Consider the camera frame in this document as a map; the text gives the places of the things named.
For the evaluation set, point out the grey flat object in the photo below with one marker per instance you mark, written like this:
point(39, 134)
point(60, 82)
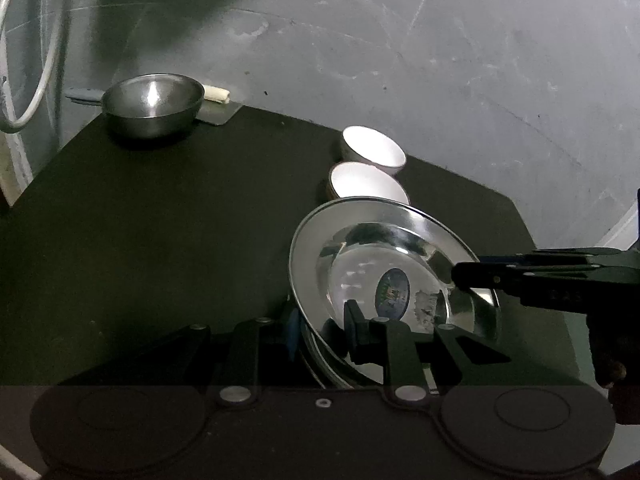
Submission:
point(82, 96)

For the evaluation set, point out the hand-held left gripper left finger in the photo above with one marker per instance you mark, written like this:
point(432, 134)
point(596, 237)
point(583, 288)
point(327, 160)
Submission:
point(293, 332)

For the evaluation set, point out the white bowl with red rim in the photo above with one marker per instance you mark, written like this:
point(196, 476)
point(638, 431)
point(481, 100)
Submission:
point(365, 185)
point(375, 147)

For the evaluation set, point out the steel plate with oval sticker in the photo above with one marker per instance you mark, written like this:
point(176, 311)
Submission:
point(370, 260)

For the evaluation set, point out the steel bowl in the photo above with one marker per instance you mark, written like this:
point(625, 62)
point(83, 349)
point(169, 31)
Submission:
point(150, 105)

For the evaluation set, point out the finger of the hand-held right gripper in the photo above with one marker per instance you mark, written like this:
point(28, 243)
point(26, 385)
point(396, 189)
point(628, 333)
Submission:
point(560, 256)
point(480, 275)

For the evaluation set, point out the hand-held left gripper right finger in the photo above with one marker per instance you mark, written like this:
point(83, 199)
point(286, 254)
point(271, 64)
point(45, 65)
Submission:
point(355, 336)

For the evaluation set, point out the plain steel plate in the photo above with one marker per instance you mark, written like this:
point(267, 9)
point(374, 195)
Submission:
point(320, 366)

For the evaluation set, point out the white wooden frame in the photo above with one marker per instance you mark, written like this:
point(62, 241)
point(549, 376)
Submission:
point(12, 165)

